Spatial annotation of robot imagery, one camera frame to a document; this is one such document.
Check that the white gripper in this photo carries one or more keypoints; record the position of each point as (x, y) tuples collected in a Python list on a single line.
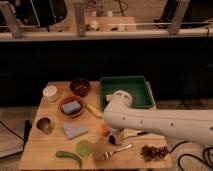
[(117, 134)]

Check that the red orange apple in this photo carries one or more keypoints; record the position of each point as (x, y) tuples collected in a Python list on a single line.
[(105, 130)]

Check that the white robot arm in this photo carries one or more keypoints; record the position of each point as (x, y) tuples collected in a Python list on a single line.
[(191, 125)]

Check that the orange bowl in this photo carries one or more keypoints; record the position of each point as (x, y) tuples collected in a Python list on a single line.
[(69, 99)]

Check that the dark purple bowl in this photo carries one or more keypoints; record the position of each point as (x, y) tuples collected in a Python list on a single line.
[(80, 86)]

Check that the black head dish brush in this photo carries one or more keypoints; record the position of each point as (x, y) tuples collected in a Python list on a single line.
[(130, 135)]

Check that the silver fork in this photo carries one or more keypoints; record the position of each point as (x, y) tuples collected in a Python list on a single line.
[(107, 155)]

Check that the yellow banana toy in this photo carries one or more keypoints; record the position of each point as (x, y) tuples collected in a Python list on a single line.
[(94, 111)]

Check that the brown grape bunch toy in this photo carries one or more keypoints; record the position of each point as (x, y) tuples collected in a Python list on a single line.
[(152, 153)]

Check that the light green round lid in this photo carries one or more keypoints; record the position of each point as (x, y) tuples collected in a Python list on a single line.
[(84, 148)]

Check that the tan sponge block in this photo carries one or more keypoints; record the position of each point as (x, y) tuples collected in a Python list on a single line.
[(108, 97)]

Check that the blue grey triangular cloth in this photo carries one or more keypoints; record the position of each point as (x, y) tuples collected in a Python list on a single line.
[(73, 131)]

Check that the green plastic tray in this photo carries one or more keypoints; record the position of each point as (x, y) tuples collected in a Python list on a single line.
[(136, 86)]

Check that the blue sponge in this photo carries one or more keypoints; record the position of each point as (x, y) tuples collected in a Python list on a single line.
[(71, 107)]

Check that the green pepper toy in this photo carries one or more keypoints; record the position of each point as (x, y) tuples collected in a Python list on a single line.
[(65, 154)]

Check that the white cup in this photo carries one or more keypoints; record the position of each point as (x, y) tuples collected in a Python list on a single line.
[(51, 93)]

